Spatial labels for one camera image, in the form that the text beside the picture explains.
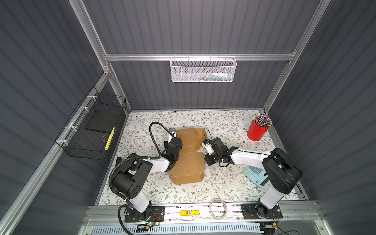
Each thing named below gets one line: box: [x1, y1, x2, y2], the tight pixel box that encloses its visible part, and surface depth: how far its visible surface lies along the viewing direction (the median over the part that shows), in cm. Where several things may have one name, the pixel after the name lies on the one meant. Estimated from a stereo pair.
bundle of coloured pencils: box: [252, 113, 273, 128], surface depth 98 cm
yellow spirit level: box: [179, 209, 200, 217], surface depth 74 cm
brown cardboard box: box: [168, 127, 207, 186], surface depth 90 cm
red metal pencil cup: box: [246, 119, 270, 141], surface depth 104 cm
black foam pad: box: [85, 109, 121, 134], surface depth 76 cm
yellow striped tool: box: [104, 126, 116, 151], surface depth 71 cm
